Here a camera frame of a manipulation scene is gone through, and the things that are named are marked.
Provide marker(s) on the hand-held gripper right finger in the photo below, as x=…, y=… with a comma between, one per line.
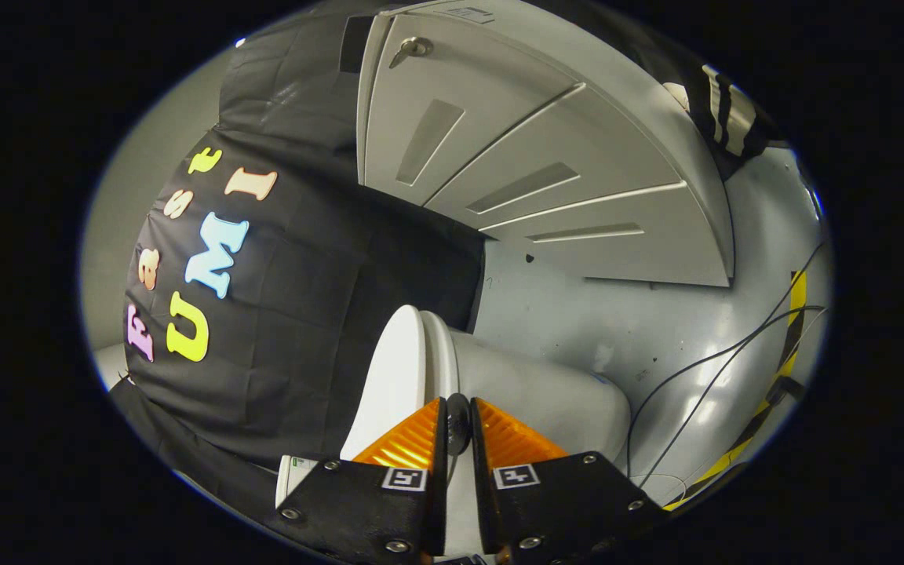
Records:
x=479, y=479

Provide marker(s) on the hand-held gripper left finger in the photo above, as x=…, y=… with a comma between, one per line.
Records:
x=438, y=471

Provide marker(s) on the white toilet lid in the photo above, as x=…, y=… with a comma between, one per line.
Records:
x=389, y=369

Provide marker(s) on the white ceramic toilet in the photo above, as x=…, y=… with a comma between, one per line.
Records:
x=530, y=392

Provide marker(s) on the black backdrop cloth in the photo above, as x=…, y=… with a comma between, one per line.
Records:
x=303, y=314

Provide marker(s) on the white drawer cabinet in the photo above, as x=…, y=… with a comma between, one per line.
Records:
x=515, y=118

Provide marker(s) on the silver cabinet key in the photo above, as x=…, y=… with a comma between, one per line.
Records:
x=414, y=47

